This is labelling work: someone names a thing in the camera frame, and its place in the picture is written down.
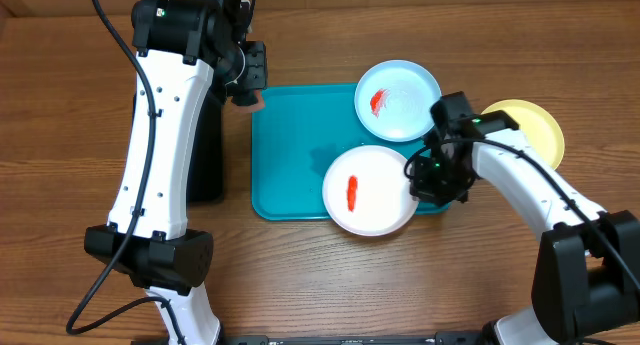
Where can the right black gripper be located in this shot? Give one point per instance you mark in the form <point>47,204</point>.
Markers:
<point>426,192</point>

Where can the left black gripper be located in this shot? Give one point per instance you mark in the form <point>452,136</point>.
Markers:
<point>256,55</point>

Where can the white plate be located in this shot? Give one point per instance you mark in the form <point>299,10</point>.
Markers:
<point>366,192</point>

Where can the yellow-green plate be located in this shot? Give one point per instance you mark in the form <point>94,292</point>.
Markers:
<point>539,126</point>

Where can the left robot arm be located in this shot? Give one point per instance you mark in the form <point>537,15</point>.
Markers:
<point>191,57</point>

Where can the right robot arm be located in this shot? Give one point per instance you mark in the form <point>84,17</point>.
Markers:
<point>586,277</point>

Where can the teal serving tray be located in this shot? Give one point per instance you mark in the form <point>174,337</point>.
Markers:
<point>295,139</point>

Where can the black rectangular tray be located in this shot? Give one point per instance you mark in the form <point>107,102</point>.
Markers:
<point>205,179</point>

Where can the light blue plate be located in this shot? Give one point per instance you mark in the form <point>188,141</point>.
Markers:
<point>393,100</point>

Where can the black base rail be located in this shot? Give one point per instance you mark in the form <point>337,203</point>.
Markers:
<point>360,339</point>

